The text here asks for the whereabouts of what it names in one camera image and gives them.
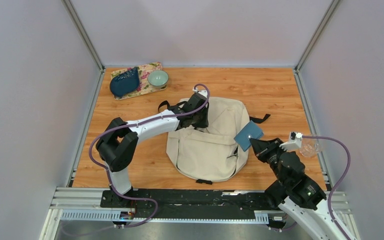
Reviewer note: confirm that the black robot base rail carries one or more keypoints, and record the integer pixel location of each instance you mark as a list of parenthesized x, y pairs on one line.
[(191, 204)]

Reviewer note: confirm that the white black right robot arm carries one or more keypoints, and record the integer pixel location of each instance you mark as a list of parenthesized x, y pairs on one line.
[(295, 193)]

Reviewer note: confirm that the small blue wallet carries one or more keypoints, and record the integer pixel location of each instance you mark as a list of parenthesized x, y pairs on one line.
[(250, 131)]

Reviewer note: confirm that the dark blue leaf-shaped dish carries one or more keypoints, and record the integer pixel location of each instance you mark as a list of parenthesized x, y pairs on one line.
[(125, 83)]

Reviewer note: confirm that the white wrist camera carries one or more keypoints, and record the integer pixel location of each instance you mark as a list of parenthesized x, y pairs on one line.
[(201, 93), (294, 142)]

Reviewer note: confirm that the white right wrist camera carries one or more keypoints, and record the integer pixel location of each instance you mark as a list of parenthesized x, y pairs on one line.
[(294, 142)]

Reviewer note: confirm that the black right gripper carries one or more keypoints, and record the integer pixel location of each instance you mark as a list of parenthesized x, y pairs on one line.
[(261, 148)]

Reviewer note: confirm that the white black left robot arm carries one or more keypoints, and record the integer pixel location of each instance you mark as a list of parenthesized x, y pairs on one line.
[(117, 145)]

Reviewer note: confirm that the cream canvas backpack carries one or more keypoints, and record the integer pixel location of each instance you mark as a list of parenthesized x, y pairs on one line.
[(211, 154)]

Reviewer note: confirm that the clear glass cup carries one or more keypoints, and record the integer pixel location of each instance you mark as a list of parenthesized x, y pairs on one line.
[(310, 147)]

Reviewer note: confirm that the floral pattern tray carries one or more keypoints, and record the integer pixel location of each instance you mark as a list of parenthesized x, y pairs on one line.
[(145, 87)]

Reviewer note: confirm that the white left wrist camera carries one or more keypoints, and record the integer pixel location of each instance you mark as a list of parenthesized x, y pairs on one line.
[(201, 93)]

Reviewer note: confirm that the light green ceramic bowl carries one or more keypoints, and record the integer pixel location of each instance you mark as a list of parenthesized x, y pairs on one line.
[(158, 78)]

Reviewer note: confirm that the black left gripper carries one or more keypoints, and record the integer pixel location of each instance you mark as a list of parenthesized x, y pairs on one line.
[(205, 123)]

